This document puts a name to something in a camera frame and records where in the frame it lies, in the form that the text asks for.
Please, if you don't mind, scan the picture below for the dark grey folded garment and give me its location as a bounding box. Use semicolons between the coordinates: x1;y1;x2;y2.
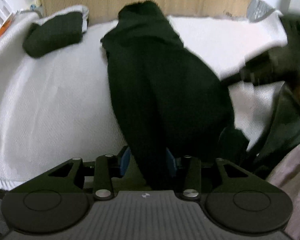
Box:
23;11;83;58

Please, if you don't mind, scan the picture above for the white woven bed cover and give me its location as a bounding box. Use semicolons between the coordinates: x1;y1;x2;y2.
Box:
0;12;287;190

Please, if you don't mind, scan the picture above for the black shirt with white print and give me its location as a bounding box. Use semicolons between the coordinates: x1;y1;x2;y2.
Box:
101;1;249;190

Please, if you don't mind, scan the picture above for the light grey folded garment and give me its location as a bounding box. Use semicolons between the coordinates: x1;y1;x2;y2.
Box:
34;4;89;33

